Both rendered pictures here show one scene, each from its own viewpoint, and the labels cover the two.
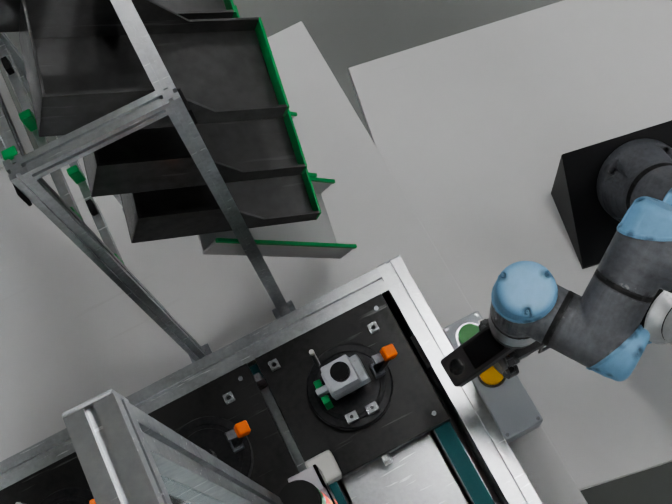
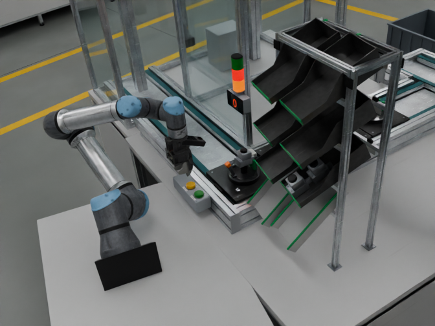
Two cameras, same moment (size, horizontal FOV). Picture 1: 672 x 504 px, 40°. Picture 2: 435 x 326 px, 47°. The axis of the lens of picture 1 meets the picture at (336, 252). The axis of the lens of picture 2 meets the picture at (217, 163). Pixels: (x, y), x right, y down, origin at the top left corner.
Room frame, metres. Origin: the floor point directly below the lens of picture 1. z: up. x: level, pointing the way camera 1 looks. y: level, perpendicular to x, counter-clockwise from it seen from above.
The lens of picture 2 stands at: (1.88, -0.53, 2.30)
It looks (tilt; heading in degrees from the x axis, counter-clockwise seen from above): 37 degrees down; 164
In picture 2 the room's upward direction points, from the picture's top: 6 degrees counter-clockwise
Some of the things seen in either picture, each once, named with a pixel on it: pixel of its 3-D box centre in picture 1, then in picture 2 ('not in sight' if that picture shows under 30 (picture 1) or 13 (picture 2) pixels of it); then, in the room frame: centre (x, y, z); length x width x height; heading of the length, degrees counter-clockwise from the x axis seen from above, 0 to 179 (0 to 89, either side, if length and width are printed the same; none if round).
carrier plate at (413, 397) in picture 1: (351, 388); (244, 176); (0.34, 0.04, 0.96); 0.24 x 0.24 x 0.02; 11
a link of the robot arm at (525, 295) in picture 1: (524, 300); (173, 112); (0.30, -0.21, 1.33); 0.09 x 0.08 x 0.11; 44
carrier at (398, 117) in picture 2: not in sight; (373, 108); (0.20, 0.77, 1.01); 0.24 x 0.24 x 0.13; 11
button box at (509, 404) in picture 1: (490, 377); (191, 191); (0.30, -0.19, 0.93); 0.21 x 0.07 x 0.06; 11
